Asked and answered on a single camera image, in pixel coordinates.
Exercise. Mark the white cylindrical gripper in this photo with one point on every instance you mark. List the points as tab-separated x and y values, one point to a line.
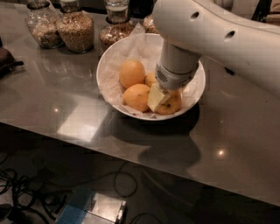
176	79

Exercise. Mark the orange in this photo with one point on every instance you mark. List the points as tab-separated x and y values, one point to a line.
172	105
131	73
150	79
136	97

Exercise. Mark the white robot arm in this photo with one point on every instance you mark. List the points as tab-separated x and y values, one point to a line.
194	28

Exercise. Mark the white ceramic bowl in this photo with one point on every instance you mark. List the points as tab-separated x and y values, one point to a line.
145	115

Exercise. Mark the white crumpled paper liner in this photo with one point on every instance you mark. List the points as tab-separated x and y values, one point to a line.
137	49

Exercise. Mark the glass jar back right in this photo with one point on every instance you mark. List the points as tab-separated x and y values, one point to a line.
148	24

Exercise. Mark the glass jar with dark cereal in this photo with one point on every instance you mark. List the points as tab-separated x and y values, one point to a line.
118	25

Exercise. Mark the glass jar of grains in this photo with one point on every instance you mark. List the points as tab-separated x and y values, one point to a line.
75	28

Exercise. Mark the blue and silver floor box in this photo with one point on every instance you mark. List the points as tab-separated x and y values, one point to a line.
90	207

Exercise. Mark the glass jar far left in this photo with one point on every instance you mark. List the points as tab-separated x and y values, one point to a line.
41	23

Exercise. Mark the dark brown object left edge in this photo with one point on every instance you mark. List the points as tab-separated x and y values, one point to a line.
7	61

